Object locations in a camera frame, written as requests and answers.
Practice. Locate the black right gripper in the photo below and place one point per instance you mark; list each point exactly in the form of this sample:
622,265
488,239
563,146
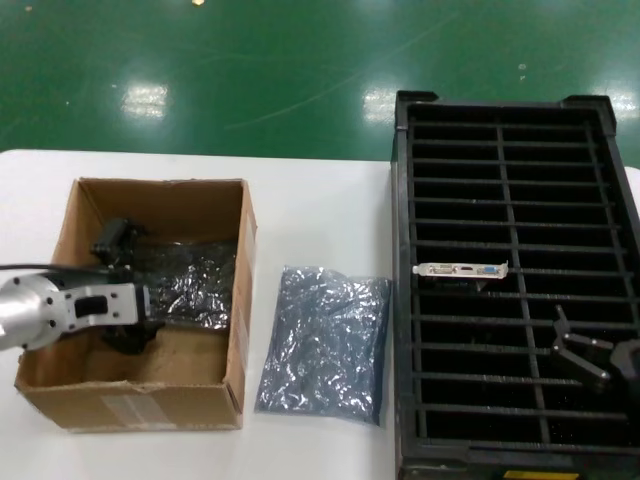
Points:
627,360

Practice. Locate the graphics card with silver bracket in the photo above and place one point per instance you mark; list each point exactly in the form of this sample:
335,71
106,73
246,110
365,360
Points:
440,270

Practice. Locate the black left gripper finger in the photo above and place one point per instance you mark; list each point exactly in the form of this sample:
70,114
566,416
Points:
112,240
130,342

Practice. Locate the crinkled grey antistatic bag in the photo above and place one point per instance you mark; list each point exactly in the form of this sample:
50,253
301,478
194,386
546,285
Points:
200,285

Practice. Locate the brown cardboard box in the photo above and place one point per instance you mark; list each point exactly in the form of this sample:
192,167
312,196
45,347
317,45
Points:
175,405

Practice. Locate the flat grey antistatic bag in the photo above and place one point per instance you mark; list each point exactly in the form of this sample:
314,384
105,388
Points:
320,350

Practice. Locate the left wrist camera silver bracket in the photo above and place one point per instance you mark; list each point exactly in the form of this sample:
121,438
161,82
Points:
120,300

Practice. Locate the black slotted plastic container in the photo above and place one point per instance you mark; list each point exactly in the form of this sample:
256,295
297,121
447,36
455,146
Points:
405,250

